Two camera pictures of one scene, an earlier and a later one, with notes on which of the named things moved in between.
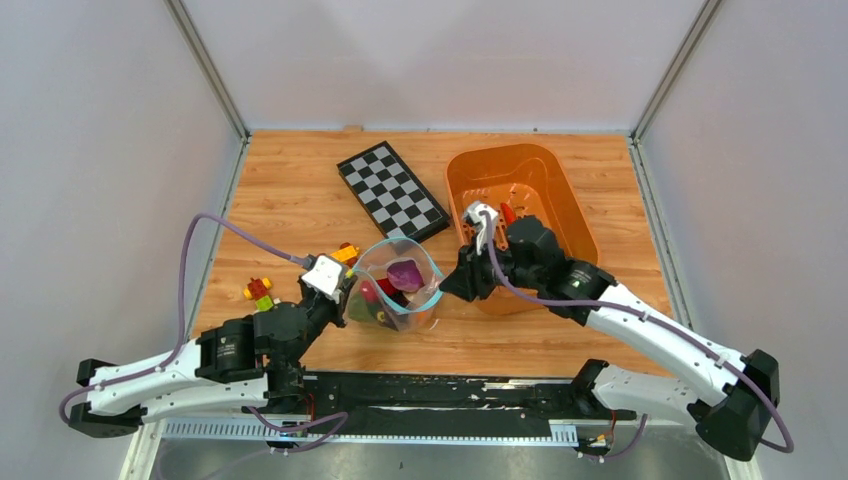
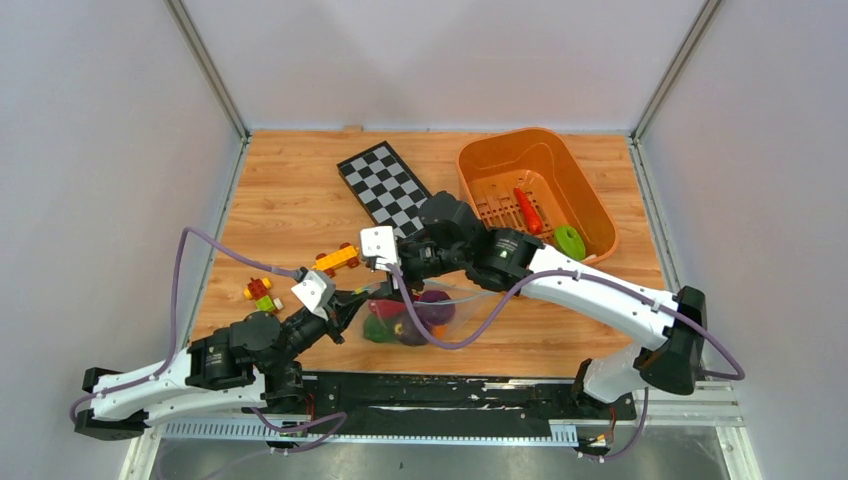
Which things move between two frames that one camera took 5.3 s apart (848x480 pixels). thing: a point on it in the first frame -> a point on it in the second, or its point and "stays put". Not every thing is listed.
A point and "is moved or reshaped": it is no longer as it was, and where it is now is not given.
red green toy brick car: [257, 290] stays put
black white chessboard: [392, 194] stays put
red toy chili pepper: [389, 288] -> [387, 308]
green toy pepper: [361, 310] is moved or reshaped
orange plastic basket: [541, 180] is moved or reshaped
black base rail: [461, 408] stays put
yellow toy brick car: [347, 253] stays put
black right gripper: [467, 281] -> [406, 277]
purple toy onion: [405, 275] is moved or reshaped
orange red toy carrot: [508, 213] -> [533, 219]
